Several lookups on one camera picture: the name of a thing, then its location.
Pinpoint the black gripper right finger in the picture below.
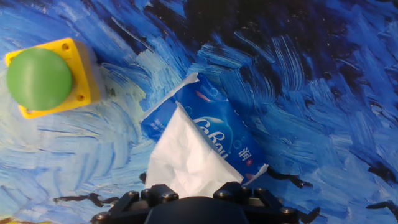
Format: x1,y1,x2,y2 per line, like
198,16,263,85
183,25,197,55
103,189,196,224
213,182,300,224

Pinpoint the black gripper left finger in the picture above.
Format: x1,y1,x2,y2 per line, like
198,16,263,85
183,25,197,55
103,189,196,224
90,184,180,224

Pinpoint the white napkin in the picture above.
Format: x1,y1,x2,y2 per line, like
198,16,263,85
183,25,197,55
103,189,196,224
145,101,244,199

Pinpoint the blue tissue pack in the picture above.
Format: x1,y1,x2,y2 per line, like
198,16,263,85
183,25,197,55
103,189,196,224
139,72,270,185

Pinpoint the painted Van Gogh cloth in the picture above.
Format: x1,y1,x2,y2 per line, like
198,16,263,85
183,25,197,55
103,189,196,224
0,0,398,224

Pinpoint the green button yellow box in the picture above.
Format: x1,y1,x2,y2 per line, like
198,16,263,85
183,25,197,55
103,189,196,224
4,37,102,120

